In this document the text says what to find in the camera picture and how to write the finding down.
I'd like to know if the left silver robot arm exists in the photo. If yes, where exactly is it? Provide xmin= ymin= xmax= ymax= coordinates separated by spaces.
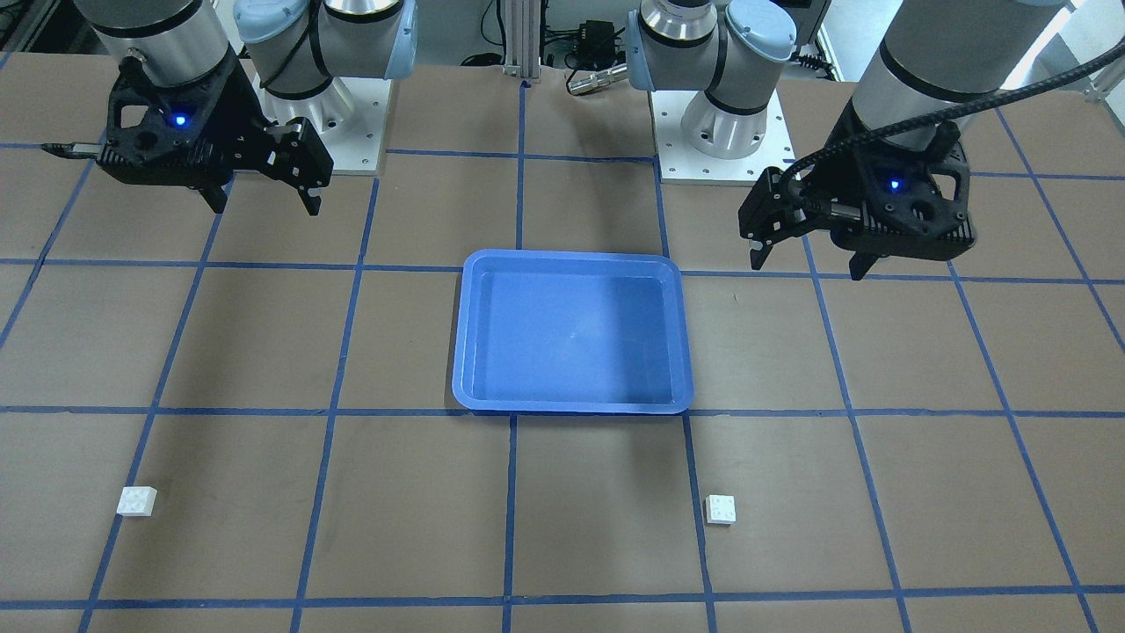
xmin=624 ymin=1 xmax=1062 ymax=280

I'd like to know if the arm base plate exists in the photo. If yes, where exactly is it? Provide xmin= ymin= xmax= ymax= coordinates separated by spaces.
xmin=257 ymin=76 xmax=395 ymax=177
xmin=650 ymin=90 xmax=797 ymax=186

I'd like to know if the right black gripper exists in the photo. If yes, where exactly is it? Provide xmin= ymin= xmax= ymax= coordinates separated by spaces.
xmin=96 ymin=49 xmax=334 ymax=217

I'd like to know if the black power adapter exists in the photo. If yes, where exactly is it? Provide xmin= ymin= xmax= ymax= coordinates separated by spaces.
xmin=555 ymin=19 xmax=619 ymax=69

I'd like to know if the blue plastic tray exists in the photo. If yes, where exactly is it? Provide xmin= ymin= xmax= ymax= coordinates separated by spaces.
xmin=451 ymin=248 xmax=695 ymax=414

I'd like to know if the aluminium frame post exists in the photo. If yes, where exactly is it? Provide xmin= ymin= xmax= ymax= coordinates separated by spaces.
xmin=497 ymin=1 xmax=545 ymax=84

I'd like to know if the silver metal cylinder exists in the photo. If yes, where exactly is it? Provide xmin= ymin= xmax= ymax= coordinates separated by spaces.
xmin=566 ymin=63 xmax=629 ymax=97

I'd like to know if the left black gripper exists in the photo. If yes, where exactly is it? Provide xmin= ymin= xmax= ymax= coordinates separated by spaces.
xmin=737 ymin=121 xmax=977 ymax=281

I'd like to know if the white block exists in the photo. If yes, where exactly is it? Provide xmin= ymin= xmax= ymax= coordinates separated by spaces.
xmin=703 ymin=494 xmax=737 ymax=526
xmin=116 ymin=486 xmax=158 ymax=518

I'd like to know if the black braided cable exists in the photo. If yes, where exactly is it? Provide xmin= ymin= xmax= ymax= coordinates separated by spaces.
xmin=782 ymin=26 xmax=1125 ymax=212

